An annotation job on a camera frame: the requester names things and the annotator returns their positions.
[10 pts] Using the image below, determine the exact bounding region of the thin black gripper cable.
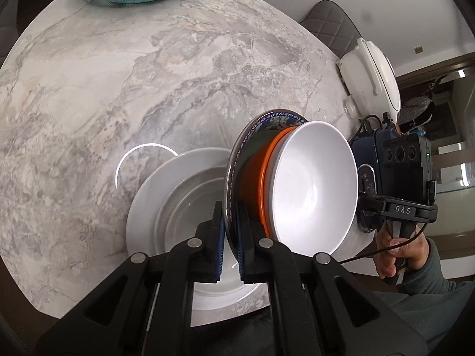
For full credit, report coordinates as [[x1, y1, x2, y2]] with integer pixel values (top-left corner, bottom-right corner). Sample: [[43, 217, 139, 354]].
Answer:
[[341, 180, 436, 264]]

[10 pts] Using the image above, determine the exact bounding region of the grey quilted chair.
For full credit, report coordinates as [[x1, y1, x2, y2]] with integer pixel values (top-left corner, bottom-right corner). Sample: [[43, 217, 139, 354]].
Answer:
[[300, 1, 362, 60]]

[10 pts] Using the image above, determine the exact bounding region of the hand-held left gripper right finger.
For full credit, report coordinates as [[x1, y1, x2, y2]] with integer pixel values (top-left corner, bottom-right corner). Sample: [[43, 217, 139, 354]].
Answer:
[[235, 201, 435, 356]]

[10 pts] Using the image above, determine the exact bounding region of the white lidded cooker pot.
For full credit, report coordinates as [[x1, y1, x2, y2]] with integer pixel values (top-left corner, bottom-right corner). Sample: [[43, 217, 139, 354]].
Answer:
[[337, 37, 402, 119]]

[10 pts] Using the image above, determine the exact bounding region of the large white plate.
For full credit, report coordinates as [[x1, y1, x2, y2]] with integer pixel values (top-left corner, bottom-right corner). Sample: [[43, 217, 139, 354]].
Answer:
[[125, 147, 368, 311]]

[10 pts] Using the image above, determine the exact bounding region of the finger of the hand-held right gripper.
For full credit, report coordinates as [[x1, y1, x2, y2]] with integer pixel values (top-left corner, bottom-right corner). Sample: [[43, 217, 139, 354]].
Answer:
[[357, 191, 384, 211]]

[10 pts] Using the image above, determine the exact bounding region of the deep oval white plate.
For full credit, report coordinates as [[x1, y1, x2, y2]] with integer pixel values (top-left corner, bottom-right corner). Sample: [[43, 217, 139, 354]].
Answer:
[[153, 166, 268, 294]]

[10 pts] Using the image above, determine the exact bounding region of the black power cable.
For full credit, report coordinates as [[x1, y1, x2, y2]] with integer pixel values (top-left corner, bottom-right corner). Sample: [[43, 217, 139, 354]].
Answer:
[[357, 113, 394, 135]]

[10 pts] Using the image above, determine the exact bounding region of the person's right forearm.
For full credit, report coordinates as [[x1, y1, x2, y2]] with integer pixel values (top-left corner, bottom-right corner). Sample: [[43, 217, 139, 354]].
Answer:
[[373, 237, 475, 356]]

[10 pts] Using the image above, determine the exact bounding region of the orange bowl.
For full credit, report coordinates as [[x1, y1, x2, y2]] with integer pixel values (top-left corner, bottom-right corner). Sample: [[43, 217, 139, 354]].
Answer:
[[239, 126, 297, 238]]

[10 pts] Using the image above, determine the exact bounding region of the dark blue appliance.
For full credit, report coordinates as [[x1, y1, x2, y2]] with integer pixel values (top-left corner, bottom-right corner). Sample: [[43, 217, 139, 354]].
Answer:
[[349, 122, 433, 234]]

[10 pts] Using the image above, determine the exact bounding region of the white bowl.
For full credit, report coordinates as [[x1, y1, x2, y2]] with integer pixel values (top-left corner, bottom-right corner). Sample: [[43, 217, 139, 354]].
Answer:
[[266, 120, 360, 256]]

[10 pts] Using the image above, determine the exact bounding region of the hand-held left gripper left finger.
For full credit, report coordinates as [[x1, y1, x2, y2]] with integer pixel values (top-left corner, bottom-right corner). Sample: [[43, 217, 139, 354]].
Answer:
[[35, 200, 227, 356]]

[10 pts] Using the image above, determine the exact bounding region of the green patterned bowl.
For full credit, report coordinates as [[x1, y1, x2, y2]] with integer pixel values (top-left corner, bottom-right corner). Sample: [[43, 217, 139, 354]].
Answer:
[[224, 109, 310, 264]]

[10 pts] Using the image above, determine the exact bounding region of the person's right hand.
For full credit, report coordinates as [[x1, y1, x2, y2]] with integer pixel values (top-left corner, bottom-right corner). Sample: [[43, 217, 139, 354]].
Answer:
[[373, 226, 431, 279]]

